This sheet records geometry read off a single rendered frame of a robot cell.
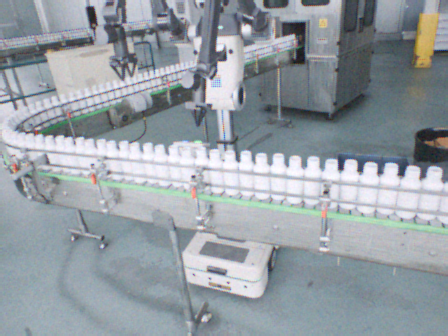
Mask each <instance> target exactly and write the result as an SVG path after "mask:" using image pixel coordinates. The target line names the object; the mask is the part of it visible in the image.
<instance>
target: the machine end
mask: <svg viewBox="0 0 448 336"><path fill-rule="evenodd" d="M257 4H258V8H261V10H262V11H270V13H271V14H272V17H273V18H275V39H279V38H281V37H284V36H290V35H293V34H295V37H297V36H298V38H300V36H303V35H305V37H303V38H302V40H305V58H304V59H300V60H298V61H296V62H292V63H290V64H288V65H285V67H283V68H280V78H281V106H283V107H289V108H300V109H306V110H310V111H321V112H326V113H328V114H329V117H326V120H328V121H332V120H334V118H333V117H331V114H332V113H334V112H336V111H337V110H338V109H339V108H342V106H343V107H345V108H349V107H351V105H348V102H350V101H351V100H352V99H355V97H357V96H361V97H363V96H365V95H364V94H363V92H364V91H365V90H366V89H368V87H369V83H370V80H371V79H370V68H371V61H372V54H373V53H374V51H373V45H376V44H377V41H373V40H374V34H375V32H376V29H375V20H376V13H377V7H378V0H257ZM260 89H261V92H260V93H259V96H261V101H262V104H266V105H267V108H264V110H265V111H270V110H272V108H269V104H273V105H278V102H277V68H276V69H273V70H272V71H269V72H266V73H263V74H261V75H260Z"/></svg>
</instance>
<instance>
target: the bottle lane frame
mask: <svg viewBox="0 0 448 336"><path fill-rule="evenodd" d="M39 176H40V178H41V180H42V181H45V182H46V183H47V185H48V188H54V190H52V191H50V193H51V197H52V199H53V200H52V201H51V200H48V201H47V200H46V201H47V202H48V205H56V206H61V207H64V208H73V209H77V210H81V211H89V212H94V213H98V214H102V215H105V213H103V212H102V209H103V208H102V205H100V198H99V192H98V190H97V188H96V185H93V181H92V179H90V178H80V177H73V176H68V175H61V174H60V175H57V174H51V173H46V172H39ZM99 183H100V185H101V188H102V194H103V196H104V199H107V198H109V197H110V196H111V193H110V191H109V188H112V189H113V191H114V194H115V195H113V196H112V198H115V199H116V202H117V204H115V205H114V206H113V207H112V208H111V209H110V210H111V211H110V213H109V215H111V216H115V217H119V218H128V219H132V220H136V221H140V222H148V223H153V220H152V212H153V211H154V210H156V211H161V212H169V214H170V215H172V218H173V222H174V226H175V228H182V229H187V230H191V231H195V232H199V230H198V221H196V211H195V200H194V199H193V198H192V193H191V192H186V190H185V191H177V189H178V188H177V189H176V190H175V191H174V190H168V189H162V188H161V187H160V188H152V187H146V186H145V185H143V186H140V185H137V184H136V185H129V183H128V184H123V183H122V182H120V183H118V182H115V181H107V180H106V181H101V180H100V179H99ZM203 193H204V192H203ZM203 193H202V194H198V195H199V207H200V212H201V215H203V214H204V212H205V211H206V209H205V203H209V206H210V210H209V211H208V212H210V213H211V218H212V219H209V222H208V223H207V224H206V225H205V227H206V229H205V231H204V233H208V234H212V235H221V236H225V237H229V238H233V239H242V240H246V241H250V242H259V243H263V244H267V245H276V246H280V247H284V248H289V249H290V248H293V249H297V250H301V251H306V252H314V253H318V254H319V248H320V234H321V220H322V211H320V210H316V208H315V207H314V208H313V209H308V208H304V206H303V207H302V208H297V207H293V204H292V205H291V206H286V205H283V203H281V204H280V205H275V204H272V202H270V203H263V202H261V200H260V201H259V202H253V201H251V198H250V199H249V201H246V200H242V199H241V198H242V197H241V198H239V199H236V198H232V196H231V197H230V198H224V197H222V195H221V196H213V195H203ZM112 198H110V199H109V200H108V205H109V208H110V207H111V206H112V205H113V204H114V203H113V201H112ZM46 201H45V199H42V202H43V203H44V204H45V202H46ZM327 221H332V222H333V229H330V231H329V232H333V235H332V239H330V240H329V244H328V248H329V251H328V252H327V253H325V254H324V255H331V256H335V257H339V258H348V259H352V260H356V261H365V262H368V263H373V264H381V265H385V266H390V267H398V268H402V269H406V270H415V271H419V272H423V273H431V274H435V275H440V276H448V228H447V227H444V224H442V227H436V226H431V225H430V224H429V223H428V225H425V224H416V221H414V222H413V223H408V222H404V221H402V219H400V221H391V220H390V219H389V218H387V219H381V218H376V216H374V218H369V217H365V216H364V215H363V214H362V215H361V216H359V215H351V212H350V211H349V215H347V214H342V213H339V211H337V212H327V218H326V232H327V230H328V228H327ZM153 224H154V223H153Z"/></svg>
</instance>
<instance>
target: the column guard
mask: <svg viewBox="0 0 448 336"><path fill-rule="evenodd" d="M439 17H440V12H437V13H431V14H422V13H420V15H419V24H418V28H417V33H416V42H415V46H414V58H413V61H412V65H411V67H414V68H429V67H432V66H431V61H432V57H433V49H434V45H435V37H436V33H437V29H438V21H439Z"/></svg>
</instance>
